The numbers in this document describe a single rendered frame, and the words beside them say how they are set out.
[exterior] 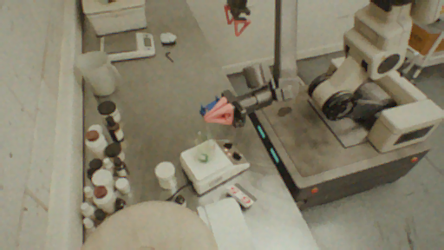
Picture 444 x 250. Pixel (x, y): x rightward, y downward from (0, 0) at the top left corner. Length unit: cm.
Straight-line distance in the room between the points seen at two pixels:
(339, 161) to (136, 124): 103
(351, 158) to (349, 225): 42
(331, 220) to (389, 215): 35
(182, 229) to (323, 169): 134
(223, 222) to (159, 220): 5
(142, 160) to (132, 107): 28
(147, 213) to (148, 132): 89
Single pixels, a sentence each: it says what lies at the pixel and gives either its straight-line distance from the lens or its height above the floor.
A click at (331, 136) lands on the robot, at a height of 36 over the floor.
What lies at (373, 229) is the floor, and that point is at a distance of 188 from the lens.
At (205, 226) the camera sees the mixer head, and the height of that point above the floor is 136.
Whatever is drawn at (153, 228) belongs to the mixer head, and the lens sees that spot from 21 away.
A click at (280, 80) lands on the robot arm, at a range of 80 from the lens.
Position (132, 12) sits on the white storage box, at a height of 85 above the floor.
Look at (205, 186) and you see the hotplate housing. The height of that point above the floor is 80.
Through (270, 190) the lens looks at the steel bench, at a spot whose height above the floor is 75.
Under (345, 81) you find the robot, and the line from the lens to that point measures 147.
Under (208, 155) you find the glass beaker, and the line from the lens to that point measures 83.
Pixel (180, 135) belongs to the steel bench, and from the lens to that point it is 106.
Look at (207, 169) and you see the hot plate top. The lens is 86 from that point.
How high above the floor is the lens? 156
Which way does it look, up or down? 49 degrees down
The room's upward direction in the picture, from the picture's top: straight up
